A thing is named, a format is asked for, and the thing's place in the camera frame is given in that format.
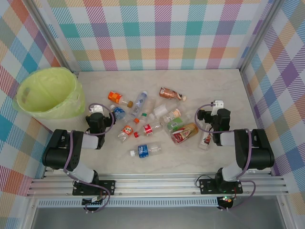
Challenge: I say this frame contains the copper brown plastic bottle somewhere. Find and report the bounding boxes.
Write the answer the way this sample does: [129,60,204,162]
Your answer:
[159,86,187,102]

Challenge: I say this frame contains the large red label bottle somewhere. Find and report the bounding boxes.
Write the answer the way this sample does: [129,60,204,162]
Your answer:
[171,122,199,146]

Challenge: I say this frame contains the clear bottle small red label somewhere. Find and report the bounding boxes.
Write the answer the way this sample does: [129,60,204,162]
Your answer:
[198,124,213,151]

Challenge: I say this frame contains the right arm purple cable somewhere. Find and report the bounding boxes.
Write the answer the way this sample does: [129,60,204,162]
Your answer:
[194,102,257,212]

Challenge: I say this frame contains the slotted white cable duct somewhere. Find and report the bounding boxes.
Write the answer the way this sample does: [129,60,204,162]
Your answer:
[37,199,220,208]

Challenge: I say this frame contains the aluminium base frame rails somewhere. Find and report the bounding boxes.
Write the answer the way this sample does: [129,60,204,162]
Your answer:
[25,164,289,198]

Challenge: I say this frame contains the clear bottle green neckband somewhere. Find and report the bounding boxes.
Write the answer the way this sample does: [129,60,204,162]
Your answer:
[140,100,157,125]

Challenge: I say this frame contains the green label plastic bottle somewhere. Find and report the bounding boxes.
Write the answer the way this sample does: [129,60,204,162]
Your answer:
[166,117,184,132]

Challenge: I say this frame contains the green-lined trash bin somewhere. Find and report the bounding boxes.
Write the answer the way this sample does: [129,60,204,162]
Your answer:
[12,67,86,119]

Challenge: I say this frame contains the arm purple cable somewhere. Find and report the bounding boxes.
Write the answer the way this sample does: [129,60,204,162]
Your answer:
[63,103,114,213]
[194,102,257,212]

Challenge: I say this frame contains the clear bottle white label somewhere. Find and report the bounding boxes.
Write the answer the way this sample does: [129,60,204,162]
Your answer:
[149,103,173,120]

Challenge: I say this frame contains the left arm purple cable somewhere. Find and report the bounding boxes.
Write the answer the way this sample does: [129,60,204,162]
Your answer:
[63,103,114,213]

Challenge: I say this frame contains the aluminium frame post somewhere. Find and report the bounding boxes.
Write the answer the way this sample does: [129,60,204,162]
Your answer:
[28,0,81,74]
[239,0,285,73]

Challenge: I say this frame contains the clear bottle peach cap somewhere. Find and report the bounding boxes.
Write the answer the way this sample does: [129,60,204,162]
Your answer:
[163,108,182,123]

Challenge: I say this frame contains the small blue label bottle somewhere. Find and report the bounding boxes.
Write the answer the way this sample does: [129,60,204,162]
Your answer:
[109,104,127,123]

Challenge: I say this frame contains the orange label bottle brown cap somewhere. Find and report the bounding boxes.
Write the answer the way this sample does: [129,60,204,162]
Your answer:
[107,90,134,108]

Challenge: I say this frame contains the tall clear bottle pale blue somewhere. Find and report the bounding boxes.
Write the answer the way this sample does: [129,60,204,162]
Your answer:
[129,90,149,119]

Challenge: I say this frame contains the small circuit board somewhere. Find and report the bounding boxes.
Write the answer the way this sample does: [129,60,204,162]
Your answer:
[216,195,235,209]
[82,195,105,207]

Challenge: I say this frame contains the blue label bottle white cap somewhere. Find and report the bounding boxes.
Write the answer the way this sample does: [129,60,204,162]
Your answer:
[129,141,163,159]

